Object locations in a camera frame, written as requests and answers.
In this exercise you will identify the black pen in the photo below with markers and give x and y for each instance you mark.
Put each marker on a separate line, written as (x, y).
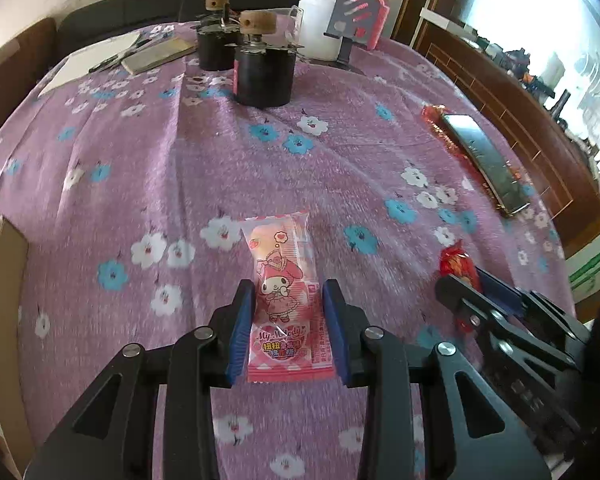
(115, 60)

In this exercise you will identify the black smartphone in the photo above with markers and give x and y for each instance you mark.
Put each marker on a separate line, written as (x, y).
(485, 160)

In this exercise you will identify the black jar with cork lid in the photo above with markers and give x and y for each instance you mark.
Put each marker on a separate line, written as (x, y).
(212, 52)
(265, 80)

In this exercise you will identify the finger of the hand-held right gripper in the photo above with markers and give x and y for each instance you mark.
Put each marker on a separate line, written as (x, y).
(500, 287)
(472, 305)

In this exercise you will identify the grey phone stand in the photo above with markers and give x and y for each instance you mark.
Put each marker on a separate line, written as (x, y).
(355, 15)

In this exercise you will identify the brown wooden furniture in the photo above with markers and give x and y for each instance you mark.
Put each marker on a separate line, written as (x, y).
(15, 55)

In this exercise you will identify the red candy packet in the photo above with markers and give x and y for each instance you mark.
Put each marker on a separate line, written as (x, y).
(455, 260)

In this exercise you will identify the pink snack packet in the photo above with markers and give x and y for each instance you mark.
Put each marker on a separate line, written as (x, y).
(285, 260)

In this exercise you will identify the brown cardboard box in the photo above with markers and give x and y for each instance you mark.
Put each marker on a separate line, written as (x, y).
(10, 310)

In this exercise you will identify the white plastic jar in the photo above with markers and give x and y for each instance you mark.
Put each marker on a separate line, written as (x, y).
(315, 25)

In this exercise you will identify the white green carton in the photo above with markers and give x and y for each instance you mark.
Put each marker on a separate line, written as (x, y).
(587, 270)

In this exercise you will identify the white paper sheet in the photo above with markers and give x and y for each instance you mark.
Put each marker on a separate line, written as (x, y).
(80, 65)

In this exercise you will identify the red shiny packet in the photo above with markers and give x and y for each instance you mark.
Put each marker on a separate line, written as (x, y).
(432, 115)

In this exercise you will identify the wooden cabinet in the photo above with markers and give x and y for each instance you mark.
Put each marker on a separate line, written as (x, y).
(505, 85)

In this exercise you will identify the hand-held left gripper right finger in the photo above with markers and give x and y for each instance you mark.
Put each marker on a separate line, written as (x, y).
(336, 332)

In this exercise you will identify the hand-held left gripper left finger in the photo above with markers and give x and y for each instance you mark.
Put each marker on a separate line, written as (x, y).
(242, 332)

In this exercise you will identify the purple floral tablecloth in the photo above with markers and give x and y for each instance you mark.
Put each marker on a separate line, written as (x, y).
(180, 170)

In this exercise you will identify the black sofa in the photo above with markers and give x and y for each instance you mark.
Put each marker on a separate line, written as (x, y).
(105, 10)

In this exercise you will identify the bright window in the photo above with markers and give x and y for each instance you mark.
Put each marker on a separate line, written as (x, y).
(540, 5)

